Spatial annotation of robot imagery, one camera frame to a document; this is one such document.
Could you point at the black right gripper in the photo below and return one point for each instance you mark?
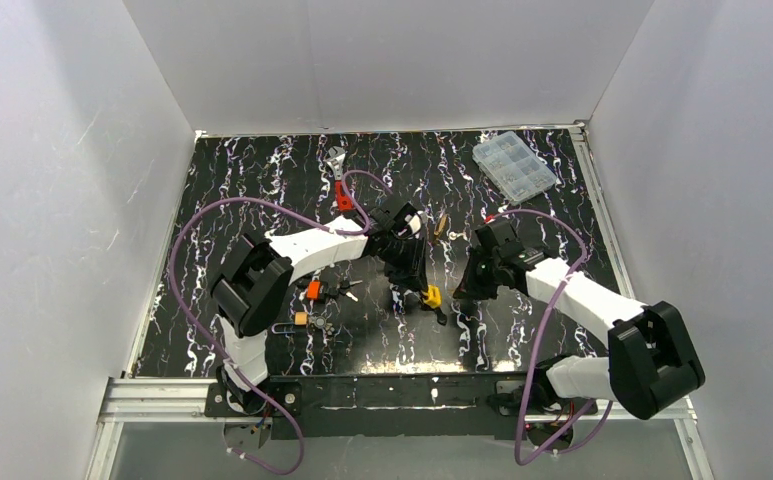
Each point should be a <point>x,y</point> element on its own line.
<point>478,277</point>

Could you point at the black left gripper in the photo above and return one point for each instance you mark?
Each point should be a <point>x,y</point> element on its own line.
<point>410,276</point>

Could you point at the yellow padlock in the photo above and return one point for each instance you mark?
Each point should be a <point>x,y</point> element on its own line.
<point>432,301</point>

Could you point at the large brass padlock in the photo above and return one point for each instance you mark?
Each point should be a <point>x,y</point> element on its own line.
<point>439,227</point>

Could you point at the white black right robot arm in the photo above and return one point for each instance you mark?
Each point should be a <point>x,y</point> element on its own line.
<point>651,361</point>

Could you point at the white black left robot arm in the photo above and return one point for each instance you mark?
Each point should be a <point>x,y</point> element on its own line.
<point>250,288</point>

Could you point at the black head keys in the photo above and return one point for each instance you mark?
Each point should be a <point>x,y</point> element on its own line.
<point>343,288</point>

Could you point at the orange black padlock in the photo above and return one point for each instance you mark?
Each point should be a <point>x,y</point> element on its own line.
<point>313,290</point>

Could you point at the long shackle orange padlock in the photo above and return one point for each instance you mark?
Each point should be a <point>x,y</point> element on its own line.
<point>298,322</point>

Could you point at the clear plastic screw box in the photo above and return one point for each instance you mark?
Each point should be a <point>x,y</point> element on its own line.
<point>514,168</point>

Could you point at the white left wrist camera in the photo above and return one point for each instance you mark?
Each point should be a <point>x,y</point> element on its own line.
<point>413,225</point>

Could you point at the silver keys on ring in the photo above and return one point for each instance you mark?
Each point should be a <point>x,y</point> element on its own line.
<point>453,236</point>

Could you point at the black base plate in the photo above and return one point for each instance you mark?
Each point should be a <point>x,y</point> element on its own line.
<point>457,404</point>

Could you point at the red handled adjustable wrench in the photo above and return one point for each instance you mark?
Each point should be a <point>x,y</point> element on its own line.
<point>334,161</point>

